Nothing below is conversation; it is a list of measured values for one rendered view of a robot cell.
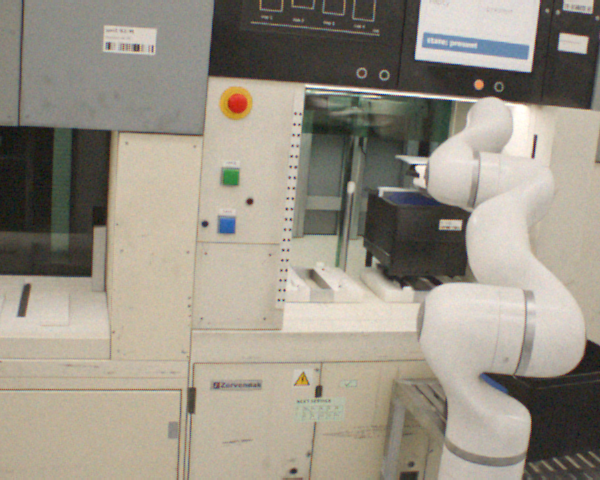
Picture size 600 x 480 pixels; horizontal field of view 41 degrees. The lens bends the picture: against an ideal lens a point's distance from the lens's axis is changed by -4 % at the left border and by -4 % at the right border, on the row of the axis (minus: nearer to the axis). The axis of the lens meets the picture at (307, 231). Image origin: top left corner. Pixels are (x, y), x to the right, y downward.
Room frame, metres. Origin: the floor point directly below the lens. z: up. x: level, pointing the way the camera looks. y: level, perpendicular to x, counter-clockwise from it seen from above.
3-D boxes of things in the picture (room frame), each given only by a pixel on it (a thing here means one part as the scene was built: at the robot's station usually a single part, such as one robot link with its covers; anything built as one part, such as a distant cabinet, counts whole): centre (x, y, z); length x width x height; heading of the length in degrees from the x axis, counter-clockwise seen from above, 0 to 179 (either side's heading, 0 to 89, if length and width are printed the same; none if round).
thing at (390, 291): (2.11, -0.28, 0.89); 0.22 x 0.21 x 0.04; 16
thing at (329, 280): (2.04, -0.02, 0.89); 0.22 x 0.21 x 0.04; 16
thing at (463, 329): (1.09, -0.25, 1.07); 0.19 x 0.12 x 0.24; 86
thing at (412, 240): (2.11, -0.28, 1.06); 0.24 x 0.20 x 0.32; 107
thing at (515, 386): (1.57, -0.50, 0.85); 0.28 x 0.28 x 0.17; 24
